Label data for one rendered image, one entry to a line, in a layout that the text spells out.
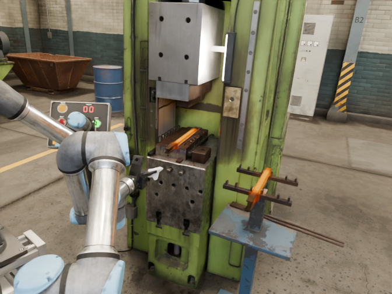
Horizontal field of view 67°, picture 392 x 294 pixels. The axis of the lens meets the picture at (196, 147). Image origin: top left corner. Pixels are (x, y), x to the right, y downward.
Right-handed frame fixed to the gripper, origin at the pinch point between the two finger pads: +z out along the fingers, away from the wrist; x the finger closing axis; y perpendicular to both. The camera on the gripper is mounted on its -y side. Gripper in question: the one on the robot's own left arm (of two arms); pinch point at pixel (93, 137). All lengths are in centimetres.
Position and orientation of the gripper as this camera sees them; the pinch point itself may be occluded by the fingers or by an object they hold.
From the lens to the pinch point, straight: 180.9
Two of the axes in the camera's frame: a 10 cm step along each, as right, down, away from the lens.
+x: -9.9, -0.2, -1.0
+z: -1.0, 1.5, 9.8
